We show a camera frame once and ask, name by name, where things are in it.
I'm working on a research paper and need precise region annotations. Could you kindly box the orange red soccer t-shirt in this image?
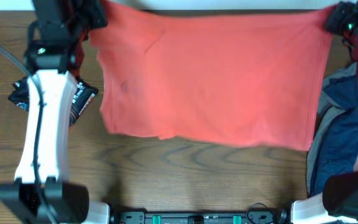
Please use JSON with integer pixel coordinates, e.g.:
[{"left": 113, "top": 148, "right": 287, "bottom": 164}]
[{"left": 89, "top": 1, "right": 332, "bottom": 151}]

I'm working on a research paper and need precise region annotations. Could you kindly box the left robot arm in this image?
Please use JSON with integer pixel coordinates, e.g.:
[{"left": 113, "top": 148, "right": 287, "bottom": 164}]
[{"left": 0, "top": 0, "right": 110, "bottom": 223}]

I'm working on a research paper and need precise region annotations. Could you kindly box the black printed folded shirt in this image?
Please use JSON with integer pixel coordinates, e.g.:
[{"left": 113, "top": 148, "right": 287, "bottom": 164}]
[{"left": 8, "top": 77, "right": 99, "bottom": 128}]

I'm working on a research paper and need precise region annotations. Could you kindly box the grey shirt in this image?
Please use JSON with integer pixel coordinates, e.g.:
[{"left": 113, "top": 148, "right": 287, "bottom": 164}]
[{"left": 306, "top": 63, "right": 356, "bottom": 197}]

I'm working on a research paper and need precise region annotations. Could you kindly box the navy blue shirt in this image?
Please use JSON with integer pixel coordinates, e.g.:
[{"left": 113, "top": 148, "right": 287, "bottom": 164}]
[{"left": 312, "top": 76, "right": 358, "bottom": 196}]

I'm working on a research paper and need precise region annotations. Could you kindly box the left black cable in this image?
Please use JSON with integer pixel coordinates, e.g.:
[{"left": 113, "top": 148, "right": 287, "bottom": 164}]
[{"left": 0, "top": 30, "right": 58, "bottom": 224}]

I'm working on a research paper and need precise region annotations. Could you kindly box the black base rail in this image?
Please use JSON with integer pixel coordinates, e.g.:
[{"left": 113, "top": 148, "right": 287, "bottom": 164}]
[{"left": 110, "top": 208, "right": 290, "bottom": 224}]

